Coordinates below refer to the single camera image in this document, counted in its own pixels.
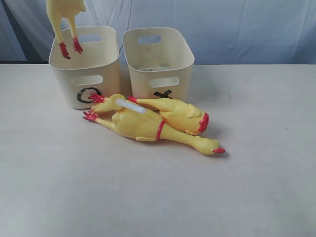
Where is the chicken head with white squeaker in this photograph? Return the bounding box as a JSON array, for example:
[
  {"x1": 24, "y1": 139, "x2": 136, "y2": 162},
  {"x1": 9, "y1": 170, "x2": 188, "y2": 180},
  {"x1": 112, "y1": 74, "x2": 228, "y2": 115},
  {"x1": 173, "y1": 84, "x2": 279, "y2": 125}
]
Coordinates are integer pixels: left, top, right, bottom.
[{"x1": 88, "y1": 93, "x2": 146, "y2": 114}]

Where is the headless yellow rubber chicken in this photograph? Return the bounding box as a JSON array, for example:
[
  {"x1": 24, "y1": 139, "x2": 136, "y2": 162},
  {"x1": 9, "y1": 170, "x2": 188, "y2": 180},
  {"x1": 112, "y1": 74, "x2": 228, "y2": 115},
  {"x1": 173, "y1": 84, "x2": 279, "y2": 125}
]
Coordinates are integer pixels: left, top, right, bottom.
[{"x1": 128, "y1": 96, "x2": 209, "y2": 136}]

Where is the blue backdrop curtain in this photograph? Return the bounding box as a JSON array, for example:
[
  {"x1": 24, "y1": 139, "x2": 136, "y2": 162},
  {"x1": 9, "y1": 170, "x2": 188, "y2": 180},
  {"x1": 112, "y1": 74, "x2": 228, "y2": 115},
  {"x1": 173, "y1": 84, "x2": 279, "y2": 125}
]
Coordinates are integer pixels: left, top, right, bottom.
[{"x1": 0, "y1": 0, "x2": 316, "y2": 64}]

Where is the cream bin marked circle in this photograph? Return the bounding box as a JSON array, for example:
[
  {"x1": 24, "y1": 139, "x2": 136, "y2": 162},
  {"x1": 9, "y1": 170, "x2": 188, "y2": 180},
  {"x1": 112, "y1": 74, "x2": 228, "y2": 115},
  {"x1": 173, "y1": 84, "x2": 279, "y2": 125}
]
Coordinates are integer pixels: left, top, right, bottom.
[{"x1": 48, "y1": 26, "x2": 120, "y2": 109}]

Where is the cream bin marked cross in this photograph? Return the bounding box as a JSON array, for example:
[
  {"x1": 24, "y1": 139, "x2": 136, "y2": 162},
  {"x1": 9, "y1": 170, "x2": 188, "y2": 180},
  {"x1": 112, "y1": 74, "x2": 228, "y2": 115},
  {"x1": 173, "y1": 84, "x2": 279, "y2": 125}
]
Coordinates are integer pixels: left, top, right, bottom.
[{"x1": 123, "y1": 27, "x2": 195, "y2": 101}]

